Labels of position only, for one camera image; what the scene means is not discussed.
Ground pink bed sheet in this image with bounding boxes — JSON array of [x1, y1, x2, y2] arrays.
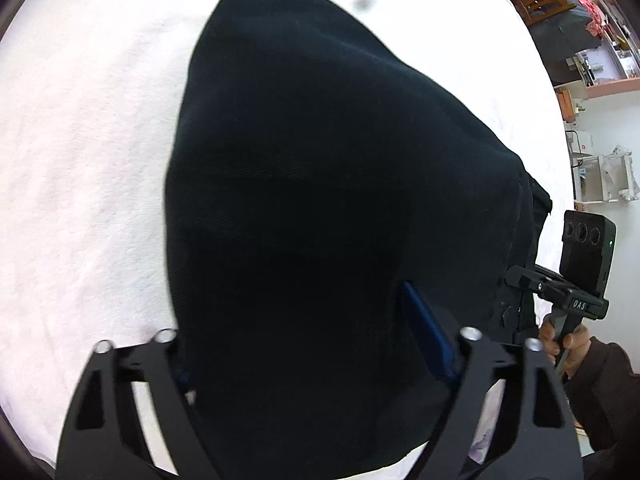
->
[[0, 0, 577, 480]]

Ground person's right forearm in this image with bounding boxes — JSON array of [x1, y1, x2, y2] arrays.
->
[[564, 340, 640, 480]]

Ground black pants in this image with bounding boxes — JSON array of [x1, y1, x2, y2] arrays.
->
[[164, 0, 554, 480]]

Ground orange box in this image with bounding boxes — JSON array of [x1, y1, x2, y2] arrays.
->
[[556, 89, 577, 122]]

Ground red printed cloth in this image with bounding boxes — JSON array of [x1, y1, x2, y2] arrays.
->
[[575, 0, 609, 36]]

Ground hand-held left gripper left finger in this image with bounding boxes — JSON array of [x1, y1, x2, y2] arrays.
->
[[55, 329, 221, 480]]

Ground white frame stand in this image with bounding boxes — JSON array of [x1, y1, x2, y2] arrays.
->
[[574, 144, 637, 207]]

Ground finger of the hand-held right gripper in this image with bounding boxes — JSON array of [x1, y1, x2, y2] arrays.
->
[[500, 266, 544, 344]]

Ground pink wall shelf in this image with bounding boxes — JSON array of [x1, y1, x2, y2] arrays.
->
[[585, 77, 640, 99]]

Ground person's right hand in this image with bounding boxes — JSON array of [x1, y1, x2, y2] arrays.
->
[[540, 317, 594, 377]]

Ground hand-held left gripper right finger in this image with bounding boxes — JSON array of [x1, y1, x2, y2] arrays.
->
[[400, 280, 586, 480]]

